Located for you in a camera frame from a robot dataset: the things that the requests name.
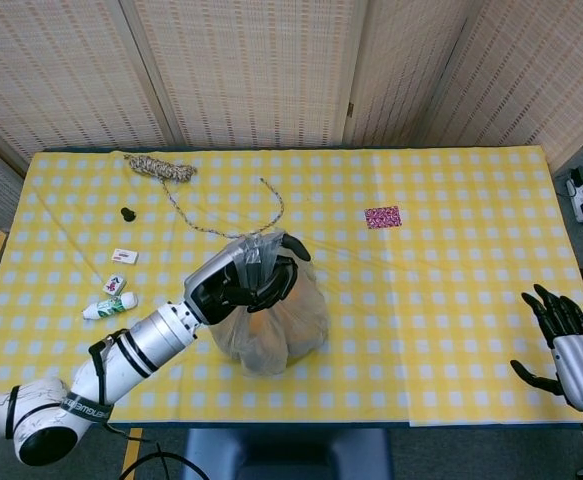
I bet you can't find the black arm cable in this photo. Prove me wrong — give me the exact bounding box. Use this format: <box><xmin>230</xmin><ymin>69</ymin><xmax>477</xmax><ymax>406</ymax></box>
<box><xmin>4</xmin><ymin>328</ymin><xmax>128</xmax><ymax>442</ymax></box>

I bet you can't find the gray robot base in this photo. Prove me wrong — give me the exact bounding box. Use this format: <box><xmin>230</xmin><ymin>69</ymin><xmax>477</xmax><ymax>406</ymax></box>
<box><xmin>183</xmin><ymin>427</ymin><xmax>395</xmax><ymax>480</ymax></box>

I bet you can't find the braided multicolour rope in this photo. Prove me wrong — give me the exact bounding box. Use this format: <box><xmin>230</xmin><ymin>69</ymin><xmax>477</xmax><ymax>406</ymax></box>
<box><xmin>123</xmin><ymin>153</ymin><xmax>286</xmax><ymax>241</ymax></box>

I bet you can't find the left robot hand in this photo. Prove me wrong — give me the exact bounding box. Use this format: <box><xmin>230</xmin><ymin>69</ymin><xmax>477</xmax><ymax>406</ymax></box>
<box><xmin>184</xmin><ymin>234</ymin><xmax>313</xmax><ymax>325</ymax></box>

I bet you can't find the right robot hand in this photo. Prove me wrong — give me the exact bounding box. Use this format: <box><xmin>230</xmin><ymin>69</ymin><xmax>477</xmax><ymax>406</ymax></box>
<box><xmin>509</xmin><ymin>283</ymin><xmax>583</xmax><ymax>414</ymax></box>

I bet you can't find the white mahjong tile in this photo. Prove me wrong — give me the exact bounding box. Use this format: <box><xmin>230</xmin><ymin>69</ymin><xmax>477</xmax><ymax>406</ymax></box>
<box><xmin>102</xmin><ymin>272</ymin><xmax>128</xmax><ymax>296</ymax></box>

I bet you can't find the white green plastic bottle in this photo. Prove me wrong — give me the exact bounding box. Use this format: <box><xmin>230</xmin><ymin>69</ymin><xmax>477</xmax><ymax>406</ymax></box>
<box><xmin>81</xmin><ymin>292</ymin><xmax>139</xmax><ymax>321</ymax></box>

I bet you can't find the beige folding screen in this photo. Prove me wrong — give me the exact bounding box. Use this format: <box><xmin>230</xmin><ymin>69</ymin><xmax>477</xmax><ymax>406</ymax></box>
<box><xmin>0</xmin><ymin>0</ymin><xmax>583</xmax><ymax>231</ymax></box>

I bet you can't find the gray translucent plastic bag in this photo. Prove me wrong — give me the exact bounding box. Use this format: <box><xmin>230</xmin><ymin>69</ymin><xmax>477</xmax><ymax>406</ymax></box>
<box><xmin>210</xmin><ymin>228</ymin><xmax>332</xmax><ymax>378</ymax></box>

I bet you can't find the pink patterned card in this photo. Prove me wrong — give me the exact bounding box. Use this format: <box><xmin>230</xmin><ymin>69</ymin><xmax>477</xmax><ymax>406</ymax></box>
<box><xmin>364</xmin><ymin>205</ymin><xmax>403</xmax><ymax>230</ymax></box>

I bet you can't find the yellow white checkered tablecloth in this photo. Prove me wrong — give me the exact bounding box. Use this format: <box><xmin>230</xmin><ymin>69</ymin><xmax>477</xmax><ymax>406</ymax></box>
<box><xmin>0</xmin><ymin>148</ymin><xmax>583</xmax><ymax>428</ymax></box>

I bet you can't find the black floor cable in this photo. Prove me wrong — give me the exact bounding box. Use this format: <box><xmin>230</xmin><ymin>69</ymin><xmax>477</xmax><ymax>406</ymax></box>
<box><xmin>119</xmin><ymin>439</ymin><xmax>213</xmax><ymax>480</ymax></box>

